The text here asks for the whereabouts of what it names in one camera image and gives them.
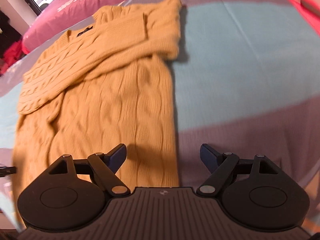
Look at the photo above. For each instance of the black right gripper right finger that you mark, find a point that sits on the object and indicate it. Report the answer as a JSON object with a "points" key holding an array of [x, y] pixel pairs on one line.
{"points": [[221, 168]]}

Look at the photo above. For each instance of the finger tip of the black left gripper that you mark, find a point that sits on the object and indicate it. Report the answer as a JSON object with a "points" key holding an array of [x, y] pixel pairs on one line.
{"points": [[7, 170]]}

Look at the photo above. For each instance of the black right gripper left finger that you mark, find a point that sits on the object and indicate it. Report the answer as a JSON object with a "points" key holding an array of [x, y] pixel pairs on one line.
{"points": [[104, 168]]}

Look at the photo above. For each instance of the tan cable-knit sweater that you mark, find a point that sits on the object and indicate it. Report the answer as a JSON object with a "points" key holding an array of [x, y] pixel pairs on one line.
{"points": [[100, 86]]}

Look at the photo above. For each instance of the red clothes pile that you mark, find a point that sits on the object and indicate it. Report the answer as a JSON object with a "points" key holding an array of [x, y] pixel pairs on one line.
{"points": [[11, 55]]}

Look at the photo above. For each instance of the blue grey striped bedsheet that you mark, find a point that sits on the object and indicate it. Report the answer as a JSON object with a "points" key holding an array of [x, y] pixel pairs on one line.
{"points": [[247, 81]]}

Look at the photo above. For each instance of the purple floral quilt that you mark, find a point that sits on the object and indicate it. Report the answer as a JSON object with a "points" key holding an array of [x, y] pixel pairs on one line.
{"points": [[58, 16]]}

